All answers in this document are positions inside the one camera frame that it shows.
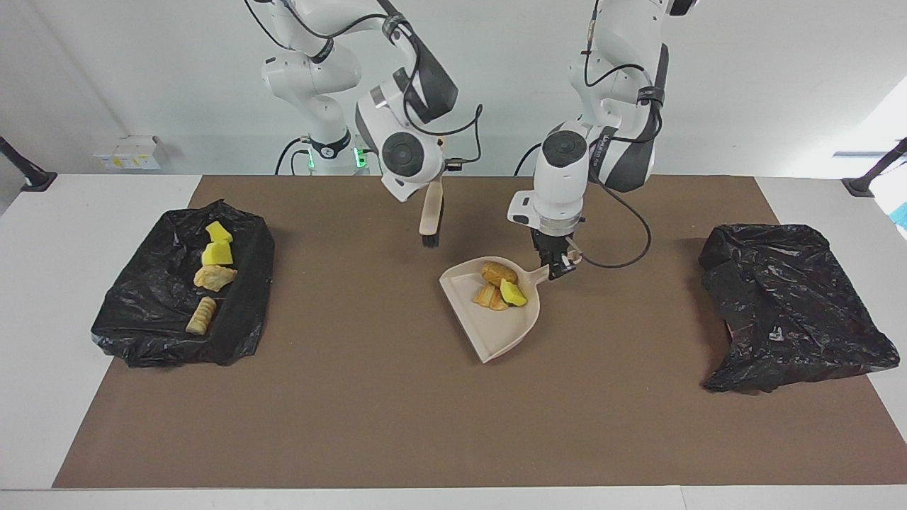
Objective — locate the pale bread chunk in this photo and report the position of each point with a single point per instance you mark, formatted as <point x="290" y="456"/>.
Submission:
<point x="215" y="278"/>

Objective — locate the black camera stand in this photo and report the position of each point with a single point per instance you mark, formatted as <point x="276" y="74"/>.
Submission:
<point x="875" y="173"/>
<point x="28" y="173"/>

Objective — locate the white wall socket box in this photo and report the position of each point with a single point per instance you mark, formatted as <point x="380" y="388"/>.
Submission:
<point x="131" y="154"/>

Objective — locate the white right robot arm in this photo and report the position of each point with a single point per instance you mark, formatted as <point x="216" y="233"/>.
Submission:
<point x="404" y="152"/>

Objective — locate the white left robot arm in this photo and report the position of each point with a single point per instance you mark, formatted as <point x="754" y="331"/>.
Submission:
<point x="563" y="156"/>

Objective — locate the crumpled black bag bin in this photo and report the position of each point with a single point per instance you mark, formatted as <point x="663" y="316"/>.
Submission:
<point x="786" y="312"/>

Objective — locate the long striped croissant piece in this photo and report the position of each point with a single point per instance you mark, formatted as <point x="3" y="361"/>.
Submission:
<point x="202" y="315"/>

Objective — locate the beige hand brush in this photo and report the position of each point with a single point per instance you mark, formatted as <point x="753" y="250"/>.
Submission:
<point x="431" y="219"/>

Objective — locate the short striped croissant piece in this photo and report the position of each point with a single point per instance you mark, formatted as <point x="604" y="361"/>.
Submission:
<point x="487" y="297"/>

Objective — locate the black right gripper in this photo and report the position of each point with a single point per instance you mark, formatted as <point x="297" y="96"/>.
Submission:
<point x="441" y="164"/>

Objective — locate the boxy black bag bin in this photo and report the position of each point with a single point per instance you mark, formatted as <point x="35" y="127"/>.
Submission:
<point x="149" y="304"/>

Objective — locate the blue object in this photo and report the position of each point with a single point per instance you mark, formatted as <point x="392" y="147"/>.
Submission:
<point x="901" y="214"/>

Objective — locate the brown table mat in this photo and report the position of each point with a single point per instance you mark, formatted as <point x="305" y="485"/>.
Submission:
<point x="453" y="439"/>

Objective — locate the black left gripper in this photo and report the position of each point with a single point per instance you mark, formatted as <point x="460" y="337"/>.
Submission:
<point x="553" y="244"/>

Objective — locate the yellow sponge green backing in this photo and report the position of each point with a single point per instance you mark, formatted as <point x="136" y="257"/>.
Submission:
<point x="216" y="232"/>

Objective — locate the beige plastic dustpan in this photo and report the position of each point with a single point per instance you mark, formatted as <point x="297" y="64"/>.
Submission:
<point x="496" y="333"/>

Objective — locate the brown oval bread roll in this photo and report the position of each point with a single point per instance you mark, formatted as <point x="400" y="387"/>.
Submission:
<point x="499" y="273"/>

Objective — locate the yellow sponge piece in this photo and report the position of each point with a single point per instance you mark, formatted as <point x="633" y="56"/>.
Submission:
<point x="511" y="292"/>
<point x="216" y="253"/>

